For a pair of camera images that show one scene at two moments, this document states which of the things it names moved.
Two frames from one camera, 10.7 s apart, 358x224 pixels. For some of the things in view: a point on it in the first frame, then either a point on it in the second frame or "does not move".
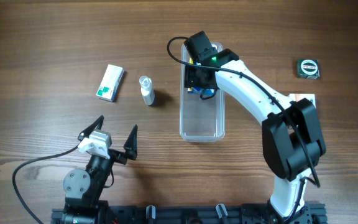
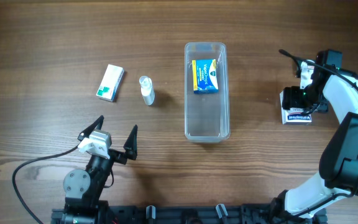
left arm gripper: x=114 y=152 does not move
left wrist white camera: x=98 y=142 does not move
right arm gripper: x=189 y=78 to x=290 y=100
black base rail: x=196 y=214 does not move
